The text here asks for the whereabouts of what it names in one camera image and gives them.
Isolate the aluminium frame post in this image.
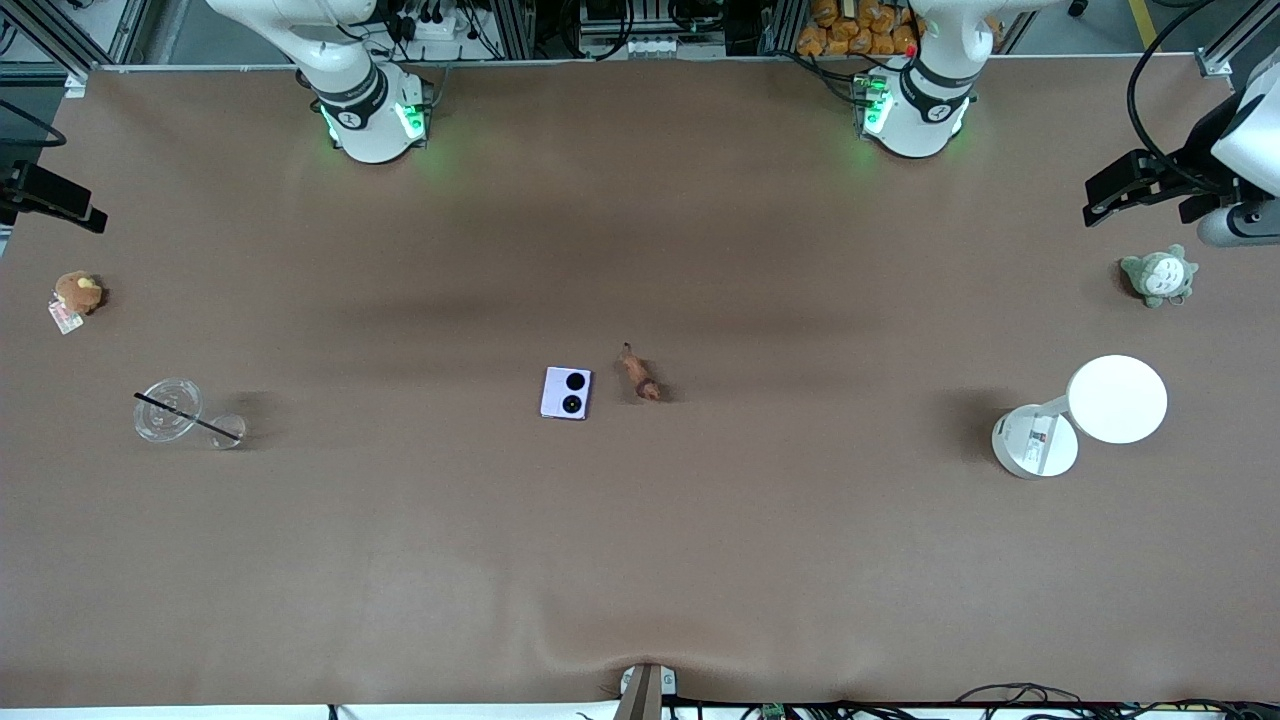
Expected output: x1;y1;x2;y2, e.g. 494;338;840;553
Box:
1195;0;1280;79
0;0;151;81

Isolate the grey green Totoro plush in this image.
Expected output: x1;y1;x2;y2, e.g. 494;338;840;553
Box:
1118;243;1200;310

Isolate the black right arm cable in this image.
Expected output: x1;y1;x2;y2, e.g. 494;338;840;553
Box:
0;98;67;171

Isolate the black straw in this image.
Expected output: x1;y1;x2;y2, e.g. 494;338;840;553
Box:
134;392;241;441

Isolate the brown plush toy with tag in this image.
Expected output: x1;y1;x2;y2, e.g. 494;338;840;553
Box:
48;270;106;336

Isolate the orange plush toy pile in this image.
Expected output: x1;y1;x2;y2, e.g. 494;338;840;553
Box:
795;0;921;58

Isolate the brown lion statue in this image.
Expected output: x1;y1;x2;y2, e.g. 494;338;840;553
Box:
620;342;665;403

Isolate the white round desk lamp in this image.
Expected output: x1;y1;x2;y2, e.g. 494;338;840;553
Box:
991;354;1169;481

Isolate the clear glass cup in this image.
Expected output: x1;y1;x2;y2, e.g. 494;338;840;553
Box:
133;377;204;444

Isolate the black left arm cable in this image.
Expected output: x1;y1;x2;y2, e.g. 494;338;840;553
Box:
1127;0;1216;191

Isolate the white power strip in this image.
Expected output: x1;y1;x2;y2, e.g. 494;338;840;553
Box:
395;10;481;46

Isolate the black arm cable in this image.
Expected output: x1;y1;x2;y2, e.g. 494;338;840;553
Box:
1127;0;1216;191
0;98;67;171

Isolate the lilac flip phone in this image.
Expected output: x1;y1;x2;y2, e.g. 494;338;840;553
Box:
540;366;594;422

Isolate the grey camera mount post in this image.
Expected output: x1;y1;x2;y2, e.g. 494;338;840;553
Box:
618;663;678;720

